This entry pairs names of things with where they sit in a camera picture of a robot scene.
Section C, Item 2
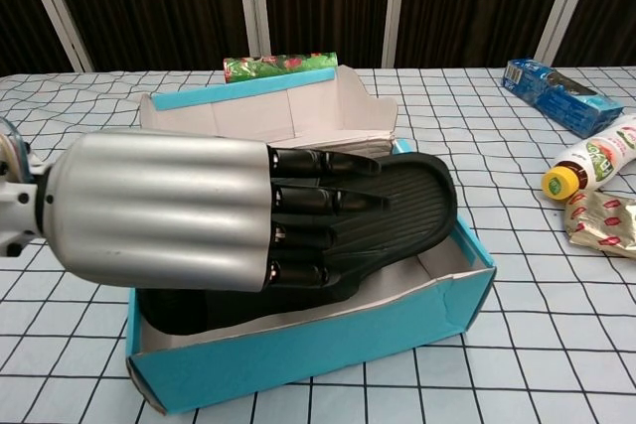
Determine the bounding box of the light blue cardboard shoe box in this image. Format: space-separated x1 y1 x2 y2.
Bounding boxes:
126 66 498 415

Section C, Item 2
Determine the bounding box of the blue cookie box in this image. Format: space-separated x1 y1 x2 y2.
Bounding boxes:
502 58 625 140

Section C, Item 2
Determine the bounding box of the gold and red foil bag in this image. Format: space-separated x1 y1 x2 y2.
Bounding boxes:
563 189 636 260

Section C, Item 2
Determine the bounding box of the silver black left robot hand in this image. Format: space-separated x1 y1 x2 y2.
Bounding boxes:
37 128 394 294

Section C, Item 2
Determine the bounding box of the black rubber slipper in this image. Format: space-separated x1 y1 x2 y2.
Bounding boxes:
133 150 461 337

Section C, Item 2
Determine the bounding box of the white bottle with yellow cap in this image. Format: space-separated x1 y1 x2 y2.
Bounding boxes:
541 113 636 205

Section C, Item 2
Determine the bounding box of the green cylindrical snack package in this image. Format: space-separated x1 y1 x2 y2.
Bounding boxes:
223 51 340 85

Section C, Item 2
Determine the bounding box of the white black checkered tablecloth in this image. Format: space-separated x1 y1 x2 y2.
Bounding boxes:
0 65 636 424

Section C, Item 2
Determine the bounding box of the white metal frame post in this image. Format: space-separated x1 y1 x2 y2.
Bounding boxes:
534 0 590 68
382 0 423 69
236 0 272 61
12 0 94 72

